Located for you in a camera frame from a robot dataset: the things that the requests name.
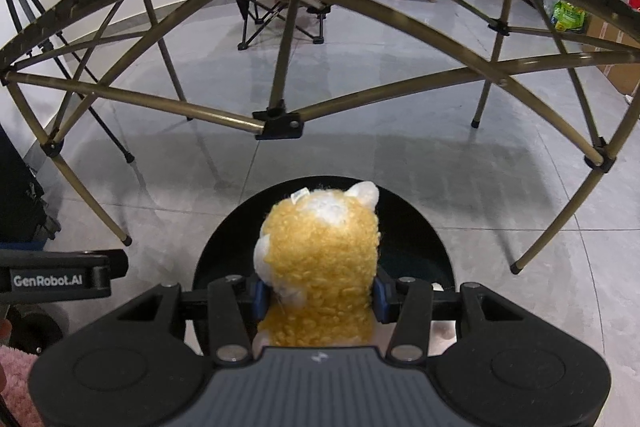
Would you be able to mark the green snack bag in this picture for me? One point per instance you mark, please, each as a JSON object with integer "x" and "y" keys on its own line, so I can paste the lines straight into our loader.
{"x": 567, "y": 17}

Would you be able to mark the black round trash bin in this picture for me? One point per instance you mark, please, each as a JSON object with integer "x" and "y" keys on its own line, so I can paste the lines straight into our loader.
{"x": 409, "y": 246}

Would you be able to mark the yellow alpaca plush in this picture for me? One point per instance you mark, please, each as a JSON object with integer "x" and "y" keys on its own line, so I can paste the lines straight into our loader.
{"x": 318, "y": 252}

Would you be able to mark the black camera tripod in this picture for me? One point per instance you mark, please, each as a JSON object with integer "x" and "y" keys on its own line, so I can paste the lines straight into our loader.
{"x": 28, "y": 7}

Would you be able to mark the brown cardboard box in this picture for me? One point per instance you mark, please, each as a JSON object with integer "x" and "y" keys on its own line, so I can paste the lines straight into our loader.
{"x": 623, "y": 76}

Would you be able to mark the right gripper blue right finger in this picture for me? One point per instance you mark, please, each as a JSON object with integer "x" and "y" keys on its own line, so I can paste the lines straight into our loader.
{"x": 381, "y": 291}

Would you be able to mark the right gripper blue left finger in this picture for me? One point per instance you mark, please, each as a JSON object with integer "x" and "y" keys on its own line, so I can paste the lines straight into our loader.
{"x": 261, "y": 298}

